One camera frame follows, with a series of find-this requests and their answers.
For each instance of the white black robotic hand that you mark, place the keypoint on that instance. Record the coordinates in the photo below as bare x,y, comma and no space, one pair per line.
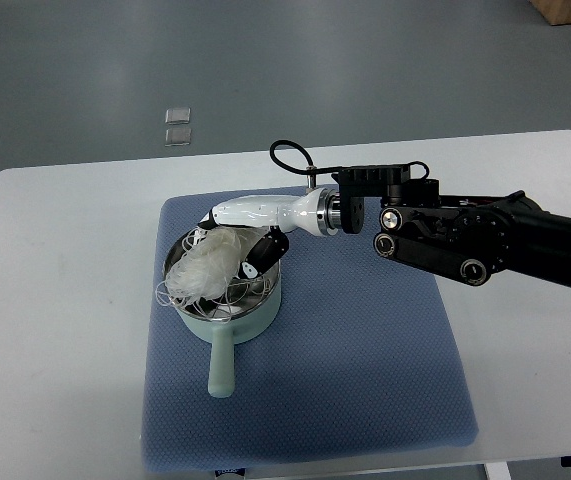
317,212

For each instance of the white vermicelli bundle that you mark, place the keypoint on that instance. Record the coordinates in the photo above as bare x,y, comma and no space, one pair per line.
204,264

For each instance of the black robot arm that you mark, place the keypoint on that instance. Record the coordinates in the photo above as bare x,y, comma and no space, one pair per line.
463,238

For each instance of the mint green steel pot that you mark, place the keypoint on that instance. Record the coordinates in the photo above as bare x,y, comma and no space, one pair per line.
224,336

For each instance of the blue quilted mat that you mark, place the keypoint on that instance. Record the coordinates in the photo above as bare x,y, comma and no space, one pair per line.
360,359

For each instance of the lower metal floor plate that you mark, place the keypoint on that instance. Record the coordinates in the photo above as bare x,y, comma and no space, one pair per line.
178,136

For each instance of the metal floor plate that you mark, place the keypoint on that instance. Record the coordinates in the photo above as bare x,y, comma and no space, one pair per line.
178,136
178,115

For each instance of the upper metal floor plate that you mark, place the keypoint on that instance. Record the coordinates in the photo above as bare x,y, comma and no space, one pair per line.
178,115

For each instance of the brown cardboard box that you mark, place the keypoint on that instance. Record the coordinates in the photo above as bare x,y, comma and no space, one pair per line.
555,12

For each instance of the white table leg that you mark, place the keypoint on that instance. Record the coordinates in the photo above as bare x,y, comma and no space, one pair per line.
497,471

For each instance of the wire steaming rack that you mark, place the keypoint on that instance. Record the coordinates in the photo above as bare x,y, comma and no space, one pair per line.
241,297

